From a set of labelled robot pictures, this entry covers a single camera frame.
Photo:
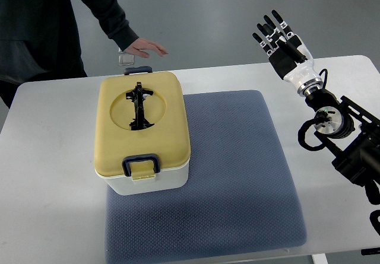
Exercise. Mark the person's bare hand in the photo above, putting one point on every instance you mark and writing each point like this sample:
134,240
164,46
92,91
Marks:
141,47

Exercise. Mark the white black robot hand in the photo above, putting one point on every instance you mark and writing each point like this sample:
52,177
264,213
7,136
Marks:
288,55

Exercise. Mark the yellow storage box lid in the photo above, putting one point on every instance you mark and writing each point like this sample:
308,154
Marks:
141,126

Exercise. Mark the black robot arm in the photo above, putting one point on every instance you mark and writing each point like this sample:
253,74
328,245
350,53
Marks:
348,131

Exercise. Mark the dark grey sleeved forearm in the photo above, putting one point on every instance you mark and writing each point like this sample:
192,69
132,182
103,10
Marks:
113,22

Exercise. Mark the white storage box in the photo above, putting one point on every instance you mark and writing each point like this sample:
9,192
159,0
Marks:
168,178

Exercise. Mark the lower metal floor plate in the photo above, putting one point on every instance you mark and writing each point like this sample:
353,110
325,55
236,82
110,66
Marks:
126,59

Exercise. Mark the person's dark clothed torso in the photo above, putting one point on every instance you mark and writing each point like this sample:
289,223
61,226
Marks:
39,42

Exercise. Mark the blue quilted mat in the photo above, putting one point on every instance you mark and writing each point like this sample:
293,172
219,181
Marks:
239,197

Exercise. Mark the white table leg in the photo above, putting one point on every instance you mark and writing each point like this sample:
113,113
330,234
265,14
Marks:
320,258

